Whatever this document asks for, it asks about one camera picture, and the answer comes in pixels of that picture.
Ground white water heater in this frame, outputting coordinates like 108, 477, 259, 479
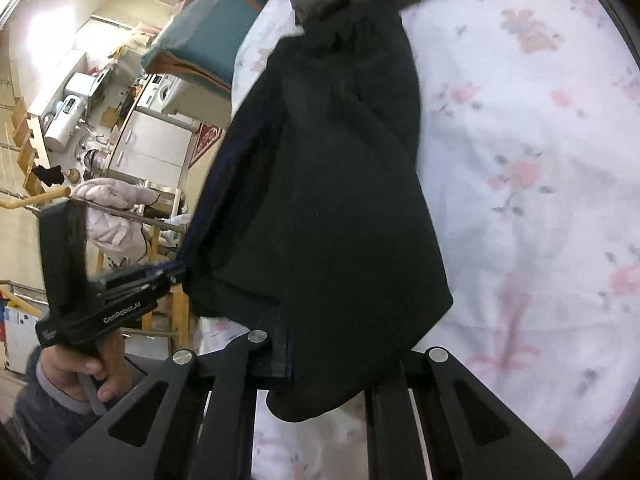
43, 94, 87, 153

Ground white washing machine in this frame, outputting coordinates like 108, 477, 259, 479
136, 74, 180, 115

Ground grey sleeve forearm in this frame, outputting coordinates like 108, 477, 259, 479
13, 344, 149, 478

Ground pink garment on rack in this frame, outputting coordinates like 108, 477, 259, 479
70, 178, 160, 264

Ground white kitchen cabinet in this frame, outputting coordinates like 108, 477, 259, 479
105, 110, 194, 188

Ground floral white bed sheet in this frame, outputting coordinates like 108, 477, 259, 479
192, 0, 640, 480

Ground person's left hand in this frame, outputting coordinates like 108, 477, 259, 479
40, 330, 134, 403

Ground black pants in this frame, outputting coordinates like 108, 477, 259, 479
182, 0, 452, 422

